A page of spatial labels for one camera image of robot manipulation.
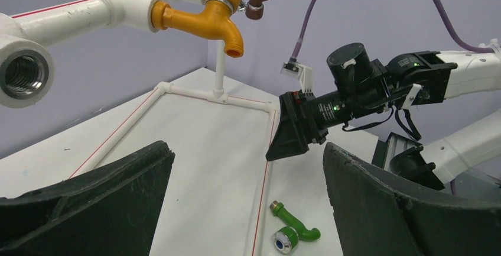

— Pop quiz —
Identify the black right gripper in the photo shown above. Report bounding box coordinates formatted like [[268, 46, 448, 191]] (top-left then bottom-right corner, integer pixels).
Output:
[[265, 90, 353, 161]]

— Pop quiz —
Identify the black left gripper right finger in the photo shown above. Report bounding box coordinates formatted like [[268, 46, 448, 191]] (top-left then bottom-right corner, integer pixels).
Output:
[[323, 142, 500, 255]]

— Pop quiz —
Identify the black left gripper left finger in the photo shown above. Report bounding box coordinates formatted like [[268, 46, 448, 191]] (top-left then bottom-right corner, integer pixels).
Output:
[[1, 141, 175, 255]]

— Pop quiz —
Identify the green water faucet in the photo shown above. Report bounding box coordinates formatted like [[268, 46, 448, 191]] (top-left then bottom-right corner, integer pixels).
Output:
[[269, 200, 321, 254]]

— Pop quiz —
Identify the white PVC pipe frame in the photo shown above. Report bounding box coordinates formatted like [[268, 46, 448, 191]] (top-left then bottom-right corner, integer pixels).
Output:
[[0, 0, 279, 256]]

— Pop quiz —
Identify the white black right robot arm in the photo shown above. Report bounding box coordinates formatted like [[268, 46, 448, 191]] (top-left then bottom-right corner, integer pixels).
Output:
[[265, 43, 500, 190]]

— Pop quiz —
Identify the orange water faucet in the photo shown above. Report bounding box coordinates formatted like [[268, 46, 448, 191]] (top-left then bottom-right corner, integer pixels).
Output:
[[150, 0, 244, 58]]

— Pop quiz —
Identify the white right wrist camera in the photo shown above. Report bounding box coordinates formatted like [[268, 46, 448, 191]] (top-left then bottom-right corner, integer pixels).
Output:
[[280, 60, 313, 93]]

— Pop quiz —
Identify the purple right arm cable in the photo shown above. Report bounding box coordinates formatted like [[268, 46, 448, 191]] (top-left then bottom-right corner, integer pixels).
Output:
[[291, 0, 495, 62]]

